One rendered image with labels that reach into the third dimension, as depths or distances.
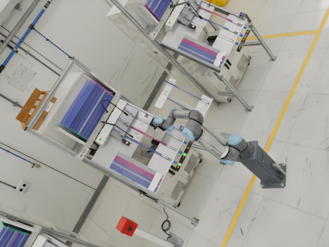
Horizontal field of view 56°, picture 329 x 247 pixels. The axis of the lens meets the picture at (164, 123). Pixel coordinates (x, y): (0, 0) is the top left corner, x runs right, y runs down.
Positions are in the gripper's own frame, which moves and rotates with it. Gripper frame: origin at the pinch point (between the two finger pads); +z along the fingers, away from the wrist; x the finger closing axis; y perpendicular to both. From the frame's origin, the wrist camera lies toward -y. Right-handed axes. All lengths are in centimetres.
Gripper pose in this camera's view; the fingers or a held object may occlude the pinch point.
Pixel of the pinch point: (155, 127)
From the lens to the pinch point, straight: 308.4
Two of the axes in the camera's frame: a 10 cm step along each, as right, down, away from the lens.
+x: -4.7, 8.5, -2.3
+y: -8.7, -4.9, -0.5
